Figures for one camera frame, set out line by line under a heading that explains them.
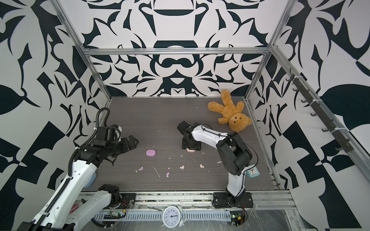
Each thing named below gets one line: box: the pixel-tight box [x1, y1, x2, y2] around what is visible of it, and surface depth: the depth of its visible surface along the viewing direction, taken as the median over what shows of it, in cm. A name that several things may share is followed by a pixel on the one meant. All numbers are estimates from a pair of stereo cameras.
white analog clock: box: [161, 205, 187, 229], surface depth 70 cm
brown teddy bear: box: [207, 89, 252, 133], surface depth 105 cm
